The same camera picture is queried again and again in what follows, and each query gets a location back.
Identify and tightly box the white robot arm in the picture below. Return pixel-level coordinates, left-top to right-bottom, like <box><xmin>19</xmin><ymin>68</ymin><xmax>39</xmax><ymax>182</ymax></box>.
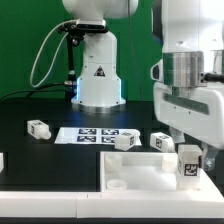
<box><xmin>62</xmin><ymin>0</ymin><xmax>224</xmax><ymax>170</ymax></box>

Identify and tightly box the grey camera cable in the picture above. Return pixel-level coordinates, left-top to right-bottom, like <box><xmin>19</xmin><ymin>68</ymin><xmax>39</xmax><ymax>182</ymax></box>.
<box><xmin>29</xmin><ymin>20</ymin><xmax>78</xmax><ymax>90</ymax></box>

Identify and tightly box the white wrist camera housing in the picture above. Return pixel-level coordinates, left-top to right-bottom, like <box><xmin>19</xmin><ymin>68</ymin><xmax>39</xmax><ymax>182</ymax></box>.
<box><xmin>150</xmin><ymin>60</ymin><xmax>164</xmax><ymax>82</ymax></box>

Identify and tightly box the white square table top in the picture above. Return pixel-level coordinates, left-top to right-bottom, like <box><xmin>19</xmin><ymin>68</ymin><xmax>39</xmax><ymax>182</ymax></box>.
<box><xmin>100</xmin><ymin>152</ymin><xmax>224</xmax><ymax>203</ymax></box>

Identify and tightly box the black cable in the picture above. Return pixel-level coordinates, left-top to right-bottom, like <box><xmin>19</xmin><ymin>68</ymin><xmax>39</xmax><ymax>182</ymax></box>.
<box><xmin>0</xmin><ymin>82</ymin><xmax>76</xmax><ymax>103</ymax></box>

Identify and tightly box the camera on black stand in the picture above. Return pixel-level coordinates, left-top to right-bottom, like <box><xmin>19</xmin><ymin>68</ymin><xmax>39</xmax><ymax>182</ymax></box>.
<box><xmin>58</xmin><ymin>21</ymin><xmax>108</xmax><ymax>100</ymax></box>

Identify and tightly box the sheet with fiducial markers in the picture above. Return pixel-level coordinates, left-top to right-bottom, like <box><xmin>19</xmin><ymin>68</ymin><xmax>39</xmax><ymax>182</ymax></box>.
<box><xmin>53</xmin><ymin>127</ymin><xmax>142</xmax><ymax>147</ymax></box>

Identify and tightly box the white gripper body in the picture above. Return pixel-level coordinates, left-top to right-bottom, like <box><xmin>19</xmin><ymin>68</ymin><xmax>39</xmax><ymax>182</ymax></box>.
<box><xmin>153</xmin><ymin>82</ymin><xmax>224</xmax><ymax>149</ymax></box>

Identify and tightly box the white L-shaped fence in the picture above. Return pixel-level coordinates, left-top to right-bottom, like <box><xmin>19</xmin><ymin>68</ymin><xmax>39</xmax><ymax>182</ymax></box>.
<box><xmin>0</xmin><ymin>156</ymin><xmax>224</xmax><ymax>220</ymax></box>

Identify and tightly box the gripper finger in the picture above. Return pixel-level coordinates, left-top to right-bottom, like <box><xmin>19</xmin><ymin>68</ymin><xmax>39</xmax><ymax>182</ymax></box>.
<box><xmin>169</xmin><ymin>127</ymin><xmax>185</xmax><ymax>144</ymax></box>
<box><xmin>202</xmin><ymin>143</ymin><xmax>219</xmax><ymax>171</ymax></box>

